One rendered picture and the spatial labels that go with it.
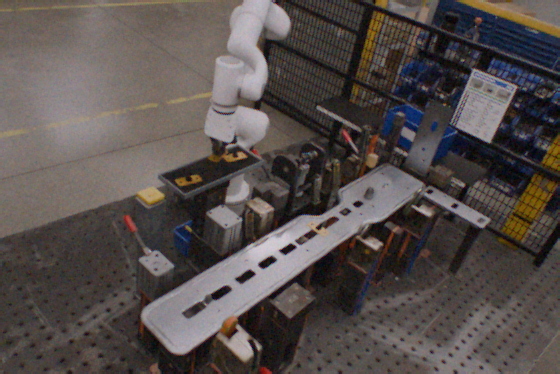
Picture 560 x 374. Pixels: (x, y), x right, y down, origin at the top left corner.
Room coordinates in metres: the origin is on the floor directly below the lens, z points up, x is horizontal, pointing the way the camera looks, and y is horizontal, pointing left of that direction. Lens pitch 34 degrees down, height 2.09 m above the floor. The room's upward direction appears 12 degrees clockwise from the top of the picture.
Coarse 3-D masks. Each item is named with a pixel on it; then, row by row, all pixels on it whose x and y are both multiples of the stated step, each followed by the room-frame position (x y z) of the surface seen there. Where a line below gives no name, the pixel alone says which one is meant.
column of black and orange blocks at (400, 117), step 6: (396, 114) 2.08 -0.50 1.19; (402, 114) 2.09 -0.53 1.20; (396, 120) 2.08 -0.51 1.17; (402, 120) 2.07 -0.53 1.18; (396, 126) 2.07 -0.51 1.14; (402, 126) 2.08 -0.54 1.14; (390, 132) 2.08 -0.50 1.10; (396, 132) 2.07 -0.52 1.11; (390, 138) 2.07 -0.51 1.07; (396, 138) 2.07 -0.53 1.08; (390, 144) 2.07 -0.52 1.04; (384, 150) 2.08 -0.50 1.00; (390, 150) 2.06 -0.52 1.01; (384, 156) 2.08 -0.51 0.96; (390, 156) 2.08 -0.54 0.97; (378, 162) 2.08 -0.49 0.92; (384, 162) 2.07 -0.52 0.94
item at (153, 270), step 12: (156, 252) 1.03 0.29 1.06; (144, 264) 0.97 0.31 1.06; (156, 264) 0.98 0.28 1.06; (168, 264) 0.99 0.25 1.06; (144, 276) 0.96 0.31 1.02; (156, 276) 0.94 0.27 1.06; (168, 276) 0.97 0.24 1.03; (144, 288) 0.96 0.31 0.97; (156, 288) 0.94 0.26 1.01; (168, 288) 0.97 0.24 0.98; (144, 300) 0.97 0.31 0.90; (144, 336) 0.96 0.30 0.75; (144, 348) 0.95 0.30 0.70; (156, 348) 0.95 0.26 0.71
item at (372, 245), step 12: (360, 240) 1.31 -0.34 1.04; (372, 240) 1.31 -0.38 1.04; (360, 252) 1.30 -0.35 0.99; (372, 252) 1.27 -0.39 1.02; (360, 264) 1.29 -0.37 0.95; (372, 264) 1.28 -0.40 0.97; (348, 276) 1.31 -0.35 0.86; (360, 276) 1.28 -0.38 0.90; (348, 288) 1.30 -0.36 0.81; (360, 288) 1.29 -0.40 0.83; (336, 300) 1.31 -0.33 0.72; (348, 300) 1.28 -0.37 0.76; (348, 312) 1.27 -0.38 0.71
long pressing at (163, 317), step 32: (352, 192) 1.65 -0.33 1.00; (384, 192) 1.70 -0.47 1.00; (288, 224) 1.36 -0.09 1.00; (352, 224) 1.44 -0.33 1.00; (256, 256) 1.16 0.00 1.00; (288, 256) 1.19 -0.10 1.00; (320, 256) 1.23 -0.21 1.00; (192, 288) 0.97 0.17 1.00; (256, 288) 1.02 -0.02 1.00; (160, 320) 0.84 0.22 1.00; (192, 320) 0.86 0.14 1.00
